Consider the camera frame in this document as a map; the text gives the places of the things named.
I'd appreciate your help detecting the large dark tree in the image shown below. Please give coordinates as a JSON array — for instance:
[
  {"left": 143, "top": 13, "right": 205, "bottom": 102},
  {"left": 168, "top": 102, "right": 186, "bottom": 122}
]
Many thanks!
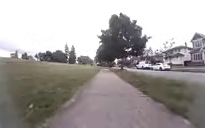
[{"left": 94, "top": 12, "right": 151, "bottom": 70}]

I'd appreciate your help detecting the grey concrete path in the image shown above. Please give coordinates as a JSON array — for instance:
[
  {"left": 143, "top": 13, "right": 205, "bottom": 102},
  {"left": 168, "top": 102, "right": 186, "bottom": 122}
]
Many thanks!
[{"left": 44, "top": 68, "right": 198, "bottom": 128}]

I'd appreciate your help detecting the white car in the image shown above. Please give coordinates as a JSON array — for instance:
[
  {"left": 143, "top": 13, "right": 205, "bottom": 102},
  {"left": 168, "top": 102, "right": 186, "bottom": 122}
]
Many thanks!
[
  {"left": 135, "top": 60, "right": 153, "bottom": 70},
  {"left": 151, "top": 62, "right": 172, "bottom": 72}
]

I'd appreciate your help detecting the row of distant trees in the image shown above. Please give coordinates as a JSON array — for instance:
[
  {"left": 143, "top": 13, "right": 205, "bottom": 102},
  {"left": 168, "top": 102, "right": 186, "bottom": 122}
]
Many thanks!
[{"left": 9, "top": 42, "right": 95, "bottom": 66}]

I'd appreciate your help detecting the wide grass field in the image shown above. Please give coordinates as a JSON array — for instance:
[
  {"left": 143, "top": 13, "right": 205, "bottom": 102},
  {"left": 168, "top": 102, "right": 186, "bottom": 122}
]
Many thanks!
[{"left": 0, "top": 56, "right": 103, "bottom": 128}]

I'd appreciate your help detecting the grass strip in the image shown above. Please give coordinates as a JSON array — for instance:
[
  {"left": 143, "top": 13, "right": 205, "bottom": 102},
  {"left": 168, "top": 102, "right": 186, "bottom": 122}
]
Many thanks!
[{"left": 110, "top": 68, "right": 205, "bottom": 128}]

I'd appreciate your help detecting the pale house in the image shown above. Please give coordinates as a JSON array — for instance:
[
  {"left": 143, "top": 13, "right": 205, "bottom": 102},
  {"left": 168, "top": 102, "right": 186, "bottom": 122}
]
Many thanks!
[{"left": 162, "top": 44, "right": 193, "bottom": 67}]

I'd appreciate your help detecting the grey asphalt road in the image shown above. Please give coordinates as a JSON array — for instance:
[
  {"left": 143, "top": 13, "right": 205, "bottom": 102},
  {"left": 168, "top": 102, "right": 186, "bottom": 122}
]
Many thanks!
[{"left": 126, "top": 67, "right": 205, "bottom": 86}]

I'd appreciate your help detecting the grass lawn beyond road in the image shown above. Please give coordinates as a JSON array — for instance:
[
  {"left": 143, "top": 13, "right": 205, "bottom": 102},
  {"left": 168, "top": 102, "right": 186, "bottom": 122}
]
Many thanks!
[{"left": 170, "top": 65, "right": 205, "bottom": 74}]

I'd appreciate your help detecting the grey house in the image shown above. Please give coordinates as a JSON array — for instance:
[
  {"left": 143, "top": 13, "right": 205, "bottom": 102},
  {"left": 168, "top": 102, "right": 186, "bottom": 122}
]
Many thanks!
[{"left": 189, "top": 31, "right": 205, "bottom": 67}]

